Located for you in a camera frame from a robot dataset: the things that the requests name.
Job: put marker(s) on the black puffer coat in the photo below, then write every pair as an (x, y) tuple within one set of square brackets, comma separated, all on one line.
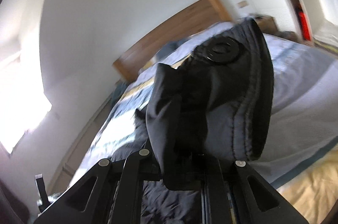
[(211, 111)]

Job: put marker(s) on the wall radiator cover panels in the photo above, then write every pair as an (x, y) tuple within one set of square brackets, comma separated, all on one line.
[(74, 156)]

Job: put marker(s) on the dark cloth beside bed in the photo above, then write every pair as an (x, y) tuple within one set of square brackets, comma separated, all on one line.
[(119, 90)]

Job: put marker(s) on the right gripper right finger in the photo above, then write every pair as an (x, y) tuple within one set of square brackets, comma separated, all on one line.
[(235, 193)]

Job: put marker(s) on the bright window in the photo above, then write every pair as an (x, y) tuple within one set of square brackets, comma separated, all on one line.
[(24, 104)]

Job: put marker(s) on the wooden headboard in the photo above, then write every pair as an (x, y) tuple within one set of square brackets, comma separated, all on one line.
[(189, 21)]

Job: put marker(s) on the red item in wardrobe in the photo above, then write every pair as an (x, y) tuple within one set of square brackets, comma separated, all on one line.
[(304, 26)]

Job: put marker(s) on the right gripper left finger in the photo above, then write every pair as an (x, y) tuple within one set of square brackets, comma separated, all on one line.
[(110, 192)]

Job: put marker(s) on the blue grey pillow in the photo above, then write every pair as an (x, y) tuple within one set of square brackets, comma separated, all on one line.
[(169, 48)]

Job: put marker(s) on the striped duvet on bed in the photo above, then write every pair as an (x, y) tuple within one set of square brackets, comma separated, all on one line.
[(300, 156)]

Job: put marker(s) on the wooden nightstand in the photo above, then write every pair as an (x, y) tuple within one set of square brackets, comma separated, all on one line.
[(266, 24)]

